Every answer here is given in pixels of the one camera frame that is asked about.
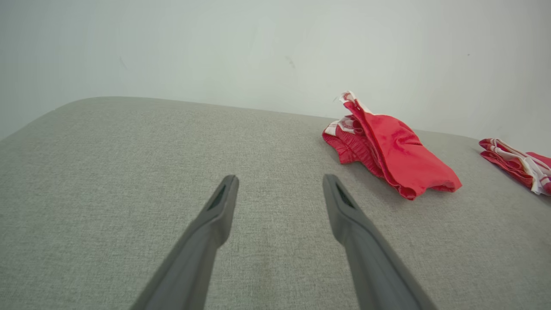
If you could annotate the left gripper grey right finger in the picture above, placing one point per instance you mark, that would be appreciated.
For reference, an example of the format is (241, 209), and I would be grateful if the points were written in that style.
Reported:
(374, 267)

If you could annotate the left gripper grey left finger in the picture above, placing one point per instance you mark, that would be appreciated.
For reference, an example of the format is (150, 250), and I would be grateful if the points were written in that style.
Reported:
(193, 258)

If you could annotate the red shorts white trim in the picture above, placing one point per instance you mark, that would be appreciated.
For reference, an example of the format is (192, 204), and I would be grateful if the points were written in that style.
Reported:
(400, 155)

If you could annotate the red basketball jersey white collar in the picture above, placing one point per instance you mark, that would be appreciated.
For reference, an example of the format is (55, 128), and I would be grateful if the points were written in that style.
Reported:
(512, 163)

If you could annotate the grey fabric sofa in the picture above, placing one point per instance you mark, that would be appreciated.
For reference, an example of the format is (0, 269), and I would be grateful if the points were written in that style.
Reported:
(129, 172)

